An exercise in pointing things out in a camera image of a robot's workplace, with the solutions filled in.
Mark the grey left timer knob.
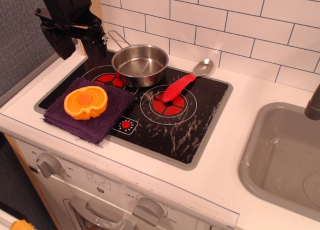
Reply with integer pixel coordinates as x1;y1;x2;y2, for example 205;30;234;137
36;153;62;179

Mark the grey faucet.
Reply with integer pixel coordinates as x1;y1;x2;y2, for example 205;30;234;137
304;85;320;121

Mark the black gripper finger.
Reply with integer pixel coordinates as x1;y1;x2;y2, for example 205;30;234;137
41;25;76;60
80;27;107;65

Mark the orange toy pumpkin half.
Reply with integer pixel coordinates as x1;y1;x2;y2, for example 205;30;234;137
63;86;108;121

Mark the small steel pot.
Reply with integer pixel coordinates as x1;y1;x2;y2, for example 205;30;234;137
111;43;169;88

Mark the purple folded towel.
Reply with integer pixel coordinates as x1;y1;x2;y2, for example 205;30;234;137
43;77;134;145

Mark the grey oven door handle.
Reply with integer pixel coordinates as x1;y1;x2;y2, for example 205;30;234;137
69;196;137;230

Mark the grey oven temperature knob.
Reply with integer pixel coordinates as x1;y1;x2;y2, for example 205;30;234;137
132;197;164;227

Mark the red handled metal spoon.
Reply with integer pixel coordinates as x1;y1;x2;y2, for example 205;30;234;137
162;58;214;103

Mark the black toy stovetop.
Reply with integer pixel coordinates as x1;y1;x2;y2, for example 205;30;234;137
34;60;233;170

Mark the grey toy sink basin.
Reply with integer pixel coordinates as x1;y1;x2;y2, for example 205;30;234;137
238;102;320;221

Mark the orange object bottom corner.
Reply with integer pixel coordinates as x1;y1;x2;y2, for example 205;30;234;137
9;219;36;230

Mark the red stove button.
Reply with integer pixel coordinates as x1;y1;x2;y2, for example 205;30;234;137
121;120;131;129

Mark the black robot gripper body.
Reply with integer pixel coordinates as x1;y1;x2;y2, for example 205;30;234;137
35;0;103;32

